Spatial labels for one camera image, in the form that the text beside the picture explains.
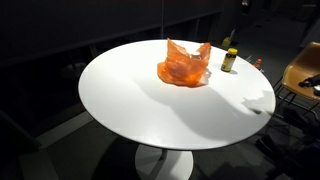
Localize orange plastic bag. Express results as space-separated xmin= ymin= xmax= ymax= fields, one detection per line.
xmin=156 ymin=37 xmax=213 ymax=88

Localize dark bottle yellow cap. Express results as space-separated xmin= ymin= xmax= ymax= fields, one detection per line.
xmin=220 ymin=47 xmax=239 ymax=73

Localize yellow spray bottle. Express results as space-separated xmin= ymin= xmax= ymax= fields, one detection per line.
xmin=221 ymin=28 xmax=236 ymax=48

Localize small orange capped bottle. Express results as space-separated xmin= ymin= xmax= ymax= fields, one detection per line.
xmin=253 ymin=58 xmax=263 ymax=71

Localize black object on chair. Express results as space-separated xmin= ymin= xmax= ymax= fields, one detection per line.
xmin=298 ymin=73 xmax=320 ymax=90

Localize white round table pedestal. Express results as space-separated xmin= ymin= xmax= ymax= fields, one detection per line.
xmin=134 ymin=143 xmax=194 ymax=180

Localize yellow shell chair wire legs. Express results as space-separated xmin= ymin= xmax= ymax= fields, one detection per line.
xmin=272 ymin=41 xmax=320 ymax=116

